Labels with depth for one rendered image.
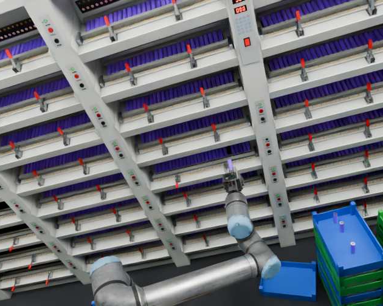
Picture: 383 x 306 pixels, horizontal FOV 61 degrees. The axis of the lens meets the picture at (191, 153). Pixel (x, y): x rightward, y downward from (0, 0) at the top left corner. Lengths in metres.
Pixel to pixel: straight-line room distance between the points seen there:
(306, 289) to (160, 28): 1.58
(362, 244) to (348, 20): 0.94
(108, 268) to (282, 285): 1.17
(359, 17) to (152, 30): 0.79
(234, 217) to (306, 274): 0.94
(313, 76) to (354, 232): 0.73
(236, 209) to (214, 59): 0.61
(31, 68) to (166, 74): 0.55
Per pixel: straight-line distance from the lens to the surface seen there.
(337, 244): 1.67
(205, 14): 1.32
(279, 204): 1.92
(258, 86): 1.45
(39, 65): 1.52
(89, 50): 1.42
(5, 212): 2.25
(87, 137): 1.65
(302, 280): 2.13
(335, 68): 1.55
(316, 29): 1.44
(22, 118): 1.69
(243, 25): 1.34
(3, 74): 1.62
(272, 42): 1.41
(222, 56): 1.40
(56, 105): 1.60
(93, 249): 2.27
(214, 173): 1.72
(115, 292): 1.17
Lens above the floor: 1.86
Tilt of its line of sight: 36 degrees down
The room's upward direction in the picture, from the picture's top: 21 degrees counter-clockwise
